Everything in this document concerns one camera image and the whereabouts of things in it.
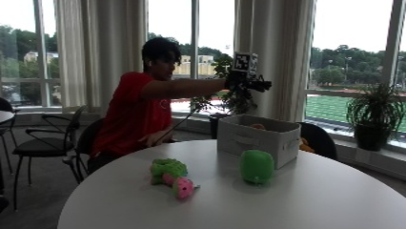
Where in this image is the potted leafy plant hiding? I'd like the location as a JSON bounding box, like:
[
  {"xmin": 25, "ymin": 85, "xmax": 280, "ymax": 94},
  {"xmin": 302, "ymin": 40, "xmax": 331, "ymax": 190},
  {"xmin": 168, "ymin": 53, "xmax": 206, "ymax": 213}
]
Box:
[{"xmin": 188, "ymin": 52, "xmax": 260, "ymax": 140}]

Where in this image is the white marker cube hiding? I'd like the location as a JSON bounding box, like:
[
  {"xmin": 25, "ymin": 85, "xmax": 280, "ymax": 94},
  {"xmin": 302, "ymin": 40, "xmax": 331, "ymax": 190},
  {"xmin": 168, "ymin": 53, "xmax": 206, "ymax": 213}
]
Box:
[{"xmin": 230, "ymin": 52, "xmax": 260, "ymax": 75}]

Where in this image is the white curtain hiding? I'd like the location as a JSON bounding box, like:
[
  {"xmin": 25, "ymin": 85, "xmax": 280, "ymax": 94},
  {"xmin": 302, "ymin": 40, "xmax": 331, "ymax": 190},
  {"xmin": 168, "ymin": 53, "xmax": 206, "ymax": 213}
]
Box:
[
  {"xmin": 52, "ymin": 0, "xmax": 149, "ymax": 114},
  {"xmin": 233, "ymin": 0, "xmax": 317, "ymax": 123}
]

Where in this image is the white fabric storage box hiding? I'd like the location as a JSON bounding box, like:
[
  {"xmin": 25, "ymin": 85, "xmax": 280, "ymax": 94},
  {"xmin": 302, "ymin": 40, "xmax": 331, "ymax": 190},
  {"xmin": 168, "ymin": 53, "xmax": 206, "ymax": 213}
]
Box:
[{"xmin": 216, "ymin": 114, "xmax": 302, "ymax": 171}]

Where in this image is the orange plush toy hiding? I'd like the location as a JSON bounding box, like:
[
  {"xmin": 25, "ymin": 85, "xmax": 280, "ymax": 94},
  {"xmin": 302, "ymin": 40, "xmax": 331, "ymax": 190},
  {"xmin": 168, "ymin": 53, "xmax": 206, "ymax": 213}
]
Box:
[{"xmin": 298, "ymin": 136, "xmax": 315, "ymax": 154}]

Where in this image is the black chair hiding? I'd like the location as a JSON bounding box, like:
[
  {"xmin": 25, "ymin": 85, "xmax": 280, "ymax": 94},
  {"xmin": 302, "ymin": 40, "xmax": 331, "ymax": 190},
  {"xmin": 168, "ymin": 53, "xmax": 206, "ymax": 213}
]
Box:
[
  {"xmin": 295, "ymin": 121, "xmax": 339, "ymax": 161},
  {"xmin": 0, "ymin": 96, "xmax": 21, "ymax": 176},
  {"xmin": 63, "ymin": 117, "xmax": 106, "ymax": 185},
  {"xmin": 12, "ymin": 104, "xmax": 89, "ymax": 211}
]

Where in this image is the green plush toy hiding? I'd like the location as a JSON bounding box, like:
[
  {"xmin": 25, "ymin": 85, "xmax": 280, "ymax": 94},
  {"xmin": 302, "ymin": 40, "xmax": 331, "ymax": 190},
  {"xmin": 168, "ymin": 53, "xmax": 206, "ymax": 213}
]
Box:
[{"xmin": 238, "ymin": 149, "xmax": 276, "ymax": 186}]

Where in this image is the potted grass plant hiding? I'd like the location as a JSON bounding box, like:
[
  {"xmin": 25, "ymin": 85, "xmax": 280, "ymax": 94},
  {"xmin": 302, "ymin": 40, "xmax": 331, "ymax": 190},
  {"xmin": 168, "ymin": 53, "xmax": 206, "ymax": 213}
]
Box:
[{"xmin": 345, "ymin": 83, "xmax": 406, "ymax": 152}]

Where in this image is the the person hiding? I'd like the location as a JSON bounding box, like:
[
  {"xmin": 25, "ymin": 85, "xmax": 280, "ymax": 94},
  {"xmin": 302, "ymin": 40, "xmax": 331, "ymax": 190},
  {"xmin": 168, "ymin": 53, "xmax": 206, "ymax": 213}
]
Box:
[{"xmin": 86, "ymin": 36, "xmax": 273, "ymax": 175}]

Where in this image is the green and pink plush turtle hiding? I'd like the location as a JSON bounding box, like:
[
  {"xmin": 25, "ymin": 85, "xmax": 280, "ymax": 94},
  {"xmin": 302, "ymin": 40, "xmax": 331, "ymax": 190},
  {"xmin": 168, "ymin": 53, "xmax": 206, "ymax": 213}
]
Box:
[{"xmin": 149, "ymin": 157, "xmax": 202, "ymax": 200}]

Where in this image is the round white side table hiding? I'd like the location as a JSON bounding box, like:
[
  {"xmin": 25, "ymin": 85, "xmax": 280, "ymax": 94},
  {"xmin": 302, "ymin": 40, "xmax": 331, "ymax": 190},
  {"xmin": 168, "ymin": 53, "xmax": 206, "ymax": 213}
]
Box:
[{"xmin": 0, "ymin": 110, "xmax": 16, "ymax": 126}]

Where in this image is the black glove cable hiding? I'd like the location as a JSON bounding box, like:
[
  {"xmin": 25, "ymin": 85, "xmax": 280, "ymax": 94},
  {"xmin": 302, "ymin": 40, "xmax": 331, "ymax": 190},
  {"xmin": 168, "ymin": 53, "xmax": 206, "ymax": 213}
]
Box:
[{"xmin": 152, "ymin": 106, "xmax": 204, "ymax": 147}]

